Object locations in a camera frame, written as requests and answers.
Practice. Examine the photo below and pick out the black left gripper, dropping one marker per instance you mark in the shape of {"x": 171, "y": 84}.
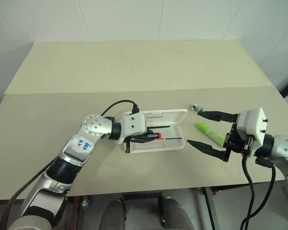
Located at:
{"x": 127, "y": 146}

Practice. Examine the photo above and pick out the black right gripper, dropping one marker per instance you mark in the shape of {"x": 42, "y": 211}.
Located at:
{"x": 235, "y": 141}

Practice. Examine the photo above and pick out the red marker with black barrel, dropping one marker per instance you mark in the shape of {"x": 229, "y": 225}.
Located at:
{"x": 159, "y": 135}

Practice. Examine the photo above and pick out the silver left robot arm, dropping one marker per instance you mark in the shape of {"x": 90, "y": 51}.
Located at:
{"x": 96, "y": 127}

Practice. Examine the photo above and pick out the green marker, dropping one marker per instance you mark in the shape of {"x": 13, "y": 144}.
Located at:
{"x": 207, "y": 131}

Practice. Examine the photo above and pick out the white plastic pencil case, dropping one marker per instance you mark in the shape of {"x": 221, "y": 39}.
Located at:
{"x": 172, "y": 143}

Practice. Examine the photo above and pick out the thin blue pen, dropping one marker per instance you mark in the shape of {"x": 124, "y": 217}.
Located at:
{"x": 174, "y": 138}

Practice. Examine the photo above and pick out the small silver metal clip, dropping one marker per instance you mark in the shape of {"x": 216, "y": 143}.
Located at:
{"x": 196, "y": 107}

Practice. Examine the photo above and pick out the white sticker with blue writing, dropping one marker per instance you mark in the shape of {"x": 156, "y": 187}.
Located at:
{"x": 82, "y": 145}

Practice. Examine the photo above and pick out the dark rounded shape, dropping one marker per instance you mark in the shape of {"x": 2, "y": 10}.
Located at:
{"x": 115, "y": 215}
{"x": 176, "y": 214}

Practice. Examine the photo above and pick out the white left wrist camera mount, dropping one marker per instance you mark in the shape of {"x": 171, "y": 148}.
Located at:
{"x": 134, "y": 124}

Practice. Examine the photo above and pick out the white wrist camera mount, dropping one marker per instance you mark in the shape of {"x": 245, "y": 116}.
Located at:
{"x": 253, "y": 122}
{"x": 134, "y": 124}

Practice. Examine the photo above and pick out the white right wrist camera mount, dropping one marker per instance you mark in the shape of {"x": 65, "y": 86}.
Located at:
{"x": 253, "y": 122}

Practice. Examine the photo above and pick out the metal table frame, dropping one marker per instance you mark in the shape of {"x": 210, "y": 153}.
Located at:
{"x": 207, "y": 206}

